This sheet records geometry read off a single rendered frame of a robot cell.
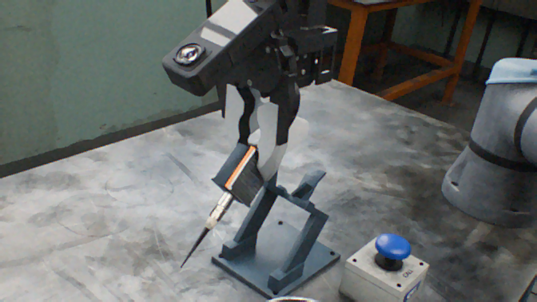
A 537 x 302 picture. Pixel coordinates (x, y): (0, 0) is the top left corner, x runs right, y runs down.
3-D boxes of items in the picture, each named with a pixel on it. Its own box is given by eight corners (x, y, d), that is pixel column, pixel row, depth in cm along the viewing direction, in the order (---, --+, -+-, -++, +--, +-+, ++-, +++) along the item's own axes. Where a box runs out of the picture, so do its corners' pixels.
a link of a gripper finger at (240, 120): (276, 156, 64) (290, 81, 59) (236, 172, 60) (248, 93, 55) (256, 144, 66) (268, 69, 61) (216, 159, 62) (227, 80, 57)
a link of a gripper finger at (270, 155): (316, 174, 60) (319, 89, 57) (277, 192, 56) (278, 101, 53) (294, 166, 62) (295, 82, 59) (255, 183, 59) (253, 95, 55)
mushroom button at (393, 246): (391, 292, 64) (402, 256, 62) (360, 275, 66) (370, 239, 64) (407, 277, 67) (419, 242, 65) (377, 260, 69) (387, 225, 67)
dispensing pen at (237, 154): (160, 252, 55) (256, 113, 59) (183, 268, 59) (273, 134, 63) (174, 262, 54) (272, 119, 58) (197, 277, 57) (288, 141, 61)
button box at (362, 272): (391, 324, 63) (403, 289, 61) (337, 292, 67) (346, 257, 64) (423, 291, 69) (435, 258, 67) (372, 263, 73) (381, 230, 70)
